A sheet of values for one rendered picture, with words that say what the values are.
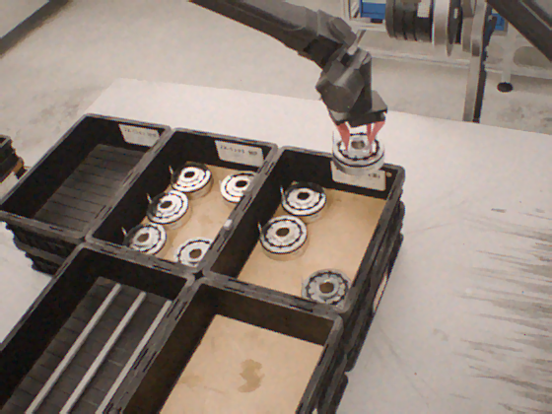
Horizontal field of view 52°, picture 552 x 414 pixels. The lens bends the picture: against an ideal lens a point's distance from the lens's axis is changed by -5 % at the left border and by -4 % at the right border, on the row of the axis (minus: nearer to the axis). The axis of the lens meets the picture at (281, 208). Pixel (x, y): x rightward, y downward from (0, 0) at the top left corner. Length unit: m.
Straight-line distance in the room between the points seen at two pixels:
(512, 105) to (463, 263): 1.75
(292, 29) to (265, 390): 0.63
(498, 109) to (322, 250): 1.91
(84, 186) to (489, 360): 1.08
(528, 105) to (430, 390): 2.08
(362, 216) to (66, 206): 0.75
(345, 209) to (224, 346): 0.42
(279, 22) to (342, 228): 0.52
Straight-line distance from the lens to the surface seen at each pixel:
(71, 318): 1.33
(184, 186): 1.44
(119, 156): 1.67
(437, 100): 3.07
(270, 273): 1.25
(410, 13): 1.37
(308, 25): 1.00
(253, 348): 1.15
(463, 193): 1.57
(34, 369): 1.30
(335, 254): 1.26
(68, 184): 1.65
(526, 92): 3.18
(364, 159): 1.15
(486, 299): 1.36
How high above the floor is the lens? 1.80
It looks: 45 degrees down
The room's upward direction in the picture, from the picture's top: 11 degrees counter-clockwise
